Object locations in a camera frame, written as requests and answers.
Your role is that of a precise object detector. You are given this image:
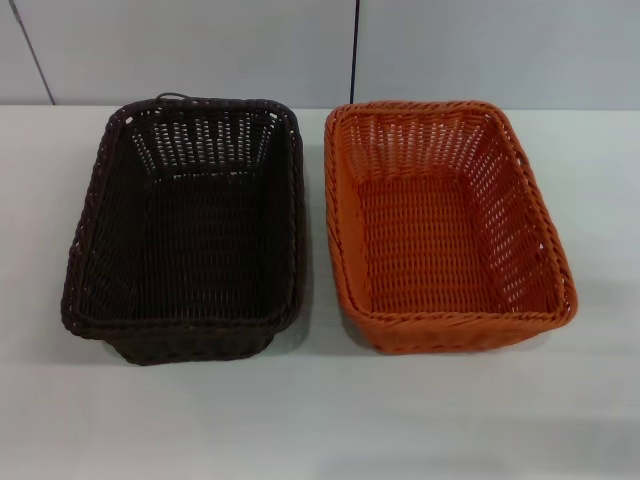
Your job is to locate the orange-yellow woven basket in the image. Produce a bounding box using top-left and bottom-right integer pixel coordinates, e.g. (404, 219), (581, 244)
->
(323, 99), (582, 361)

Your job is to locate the dark brown woven basket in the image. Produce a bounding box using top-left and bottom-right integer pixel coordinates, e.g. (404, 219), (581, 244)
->
(63, 92), (307, 371)

